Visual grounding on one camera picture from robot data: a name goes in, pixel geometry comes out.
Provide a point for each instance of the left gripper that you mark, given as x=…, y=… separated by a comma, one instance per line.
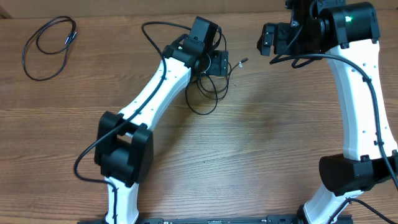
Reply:
x=219, y=61

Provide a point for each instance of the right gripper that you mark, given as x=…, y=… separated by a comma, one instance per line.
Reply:
x=278, y=33

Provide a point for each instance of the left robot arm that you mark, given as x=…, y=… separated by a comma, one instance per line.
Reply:
x=124, y=149

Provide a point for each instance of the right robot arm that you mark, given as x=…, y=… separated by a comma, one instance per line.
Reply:
x=347, y=36

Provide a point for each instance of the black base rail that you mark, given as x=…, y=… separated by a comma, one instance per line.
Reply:
x=270, y=219

